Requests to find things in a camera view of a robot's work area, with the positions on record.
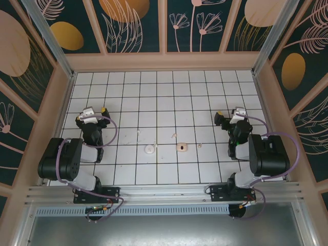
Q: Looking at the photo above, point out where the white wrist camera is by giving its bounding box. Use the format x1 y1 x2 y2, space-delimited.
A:
230 107 248 126
77 107 97 124

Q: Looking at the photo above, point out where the aluminium frame post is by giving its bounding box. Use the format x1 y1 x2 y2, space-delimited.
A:
22 0 77 78
251 0 296 75

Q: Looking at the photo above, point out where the grey metal sheet panel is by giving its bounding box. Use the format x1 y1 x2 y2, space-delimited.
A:
24 202 316 246

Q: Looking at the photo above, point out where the purple cable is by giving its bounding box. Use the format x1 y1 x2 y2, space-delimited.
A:
56 115 125 223
232 114 301 221

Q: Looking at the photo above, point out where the black round cable port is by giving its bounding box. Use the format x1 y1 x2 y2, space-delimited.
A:
85 213 108 223
228 204 249 220

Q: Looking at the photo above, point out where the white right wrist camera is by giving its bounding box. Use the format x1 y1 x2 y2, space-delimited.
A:
230 107 248 126

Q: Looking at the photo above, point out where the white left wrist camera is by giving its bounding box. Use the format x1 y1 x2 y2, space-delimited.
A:
77 107 97 124

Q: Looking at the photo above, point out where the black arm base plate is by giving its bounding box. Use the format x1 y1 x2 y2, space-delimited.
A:
73 186 121 204
209 184 257 203

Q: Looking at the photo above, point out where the grey slotted cable duct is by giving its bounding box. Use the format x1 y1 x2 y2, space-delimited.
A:
34 203 230 216

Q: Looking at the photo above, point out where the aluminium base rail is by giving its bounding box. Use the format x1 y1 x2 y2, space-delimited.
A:
24 181 304 206

